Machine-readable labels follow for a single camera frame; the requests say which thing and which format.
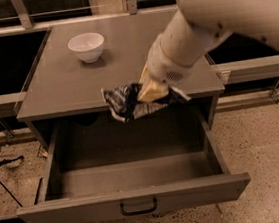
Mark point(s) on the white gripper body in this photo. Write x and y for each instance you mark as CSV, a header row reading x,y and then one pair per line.
x,y
163,66

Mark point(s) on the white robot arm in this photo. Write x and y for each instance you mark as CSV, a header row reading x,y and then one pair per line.
x,y
197,27

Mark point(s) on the grey metal railing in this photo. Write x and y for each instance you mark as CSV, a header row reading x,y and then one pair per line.
x,y
24,16

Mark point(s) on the black drawer handle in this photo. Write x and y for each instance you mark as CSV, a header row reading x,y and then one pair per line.
x,y
139,208

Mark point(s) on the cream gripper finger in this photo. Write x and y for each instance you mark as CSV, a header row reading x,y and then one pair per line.
x,y
151,89

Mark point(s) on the white ceramic bowl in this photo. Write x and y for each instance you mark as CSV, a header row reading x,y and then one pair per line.
x,y
87,47

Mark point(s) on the grey drawer cabinet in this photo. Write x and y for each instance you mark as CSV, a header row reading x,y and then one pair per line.
x,y
63,86

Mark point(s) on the blue chip bag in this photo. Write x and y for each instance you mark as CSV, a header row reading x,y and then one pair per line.
x,y
125,106

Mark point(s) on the open grey top drawer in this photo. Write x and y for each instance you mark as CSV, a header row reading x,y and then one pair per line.
x,y
93,167

